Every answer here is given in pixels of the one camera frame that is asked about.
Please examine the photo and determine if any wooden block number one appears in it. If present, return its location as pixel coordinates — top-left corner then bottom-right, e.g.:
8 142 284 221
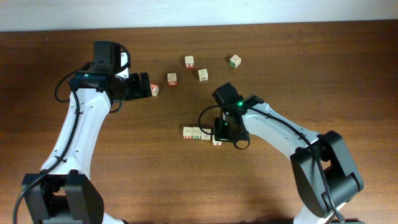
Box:
192 127 201 139

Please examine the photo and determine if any wooden block green side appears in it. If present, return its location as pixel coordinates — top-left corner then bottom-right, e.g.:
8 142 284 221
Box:
229 55 242 68

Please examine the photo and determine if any wooden block letter T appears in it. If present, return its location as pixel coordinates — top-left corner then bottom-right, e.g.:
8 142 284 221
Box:
201 128 211 141

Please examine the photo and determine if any wooden block red side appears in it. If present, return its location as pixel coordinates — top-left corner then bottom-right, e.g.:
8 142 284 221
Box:
184 55 195 68

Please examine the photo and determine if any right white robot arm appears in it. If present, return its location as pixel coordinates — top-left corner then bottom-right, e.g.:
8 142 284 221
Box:
213 83 364 223

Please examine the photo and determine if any wooden block letter N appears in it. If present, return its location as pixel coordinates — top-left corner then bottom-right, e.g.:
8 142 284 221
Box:
212 136 222 146

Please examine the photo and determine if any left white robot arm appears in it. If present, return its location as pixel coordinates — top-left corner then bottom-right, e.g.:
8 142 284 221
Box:
12 41 152 224

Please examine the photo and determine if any wooden block red bottom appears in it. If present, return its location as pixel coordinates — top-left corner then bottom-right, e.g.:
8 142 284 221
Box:
167 73 177 85

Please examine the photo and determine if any wooden block number four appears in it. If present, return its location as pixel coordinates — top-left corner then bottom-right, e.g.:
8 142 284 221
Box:
182 126 193 139

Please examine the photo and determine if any plain wooden letter block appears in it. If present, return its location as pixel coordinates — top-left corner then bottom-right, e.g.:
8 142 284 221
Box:
198 69 208 81

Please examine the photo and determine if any wooden block red A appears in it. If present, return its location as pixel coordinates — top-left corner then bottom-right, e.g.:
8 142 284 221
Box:
150 83 159 96

